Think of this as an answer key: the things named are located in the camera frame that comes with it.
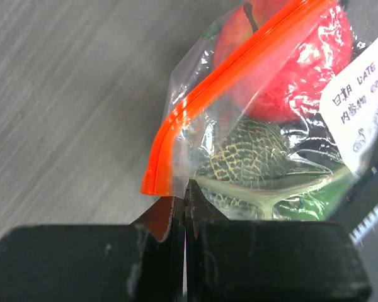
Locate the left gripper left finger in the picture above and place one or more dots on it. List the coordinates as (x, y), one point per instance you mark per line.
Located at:
(139, 261)

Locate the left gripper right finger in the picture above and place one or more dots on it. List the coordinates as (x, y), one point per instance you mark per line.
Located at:
(244, 260)

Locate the green cucumber toy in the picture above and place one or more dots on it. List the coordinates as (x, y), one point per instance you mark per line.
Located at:
(316, 204)

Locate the green melon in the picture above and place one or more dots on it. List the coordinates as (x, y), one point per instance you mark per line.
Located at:
(251, 171)

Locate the clear zip top bag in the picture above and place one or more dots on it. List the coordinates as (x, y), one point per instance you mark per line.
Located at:
(199, 112)

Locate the red pomegranate toy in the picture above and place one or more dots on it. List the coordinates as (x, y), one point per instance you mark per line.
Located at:
(295, 89)

